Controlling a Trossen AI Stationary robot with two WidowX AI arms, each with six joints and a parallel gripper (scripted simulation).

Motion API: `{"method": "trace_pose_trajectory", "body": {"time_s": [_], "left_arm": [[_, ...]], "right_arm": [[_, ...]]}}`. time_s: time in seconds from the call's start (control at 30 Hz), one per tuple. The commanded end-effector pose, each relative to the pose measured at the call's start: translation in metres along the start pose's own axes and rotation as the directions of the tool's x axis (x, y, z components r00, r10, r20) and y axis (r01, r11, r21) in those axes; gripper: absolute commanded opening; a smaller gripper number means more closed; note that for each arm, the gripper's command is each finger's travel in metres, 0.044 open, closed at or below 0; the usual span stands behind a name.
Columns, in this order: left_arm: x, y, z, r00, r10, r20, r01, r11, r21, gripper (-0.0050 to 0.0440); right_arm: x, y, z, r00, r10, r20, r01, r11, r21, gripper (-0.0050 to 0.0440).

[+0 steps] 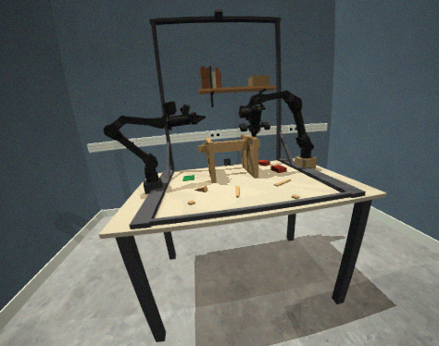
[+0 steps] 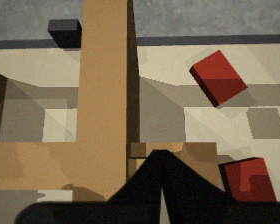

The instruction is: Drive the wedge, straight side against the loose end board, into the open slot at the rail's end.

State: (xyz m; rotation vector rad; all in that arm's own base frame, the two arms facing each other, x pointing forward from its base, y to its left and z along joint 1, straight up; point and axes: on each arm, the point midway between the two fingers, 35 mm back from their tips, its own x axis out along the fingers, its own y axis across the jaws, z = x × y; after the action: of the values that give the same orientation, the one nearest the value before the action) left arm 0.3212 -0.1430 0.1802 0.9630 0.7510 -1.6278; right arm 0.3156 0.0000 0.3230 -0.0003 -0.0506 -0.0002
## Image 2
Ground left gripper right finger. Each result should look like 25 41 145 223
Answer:
160 149 280 224

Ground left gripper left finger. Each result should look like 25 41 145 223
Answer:
14 149 162 224

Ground tan wooden rail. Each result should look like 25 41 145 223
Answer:
0 142 220 190

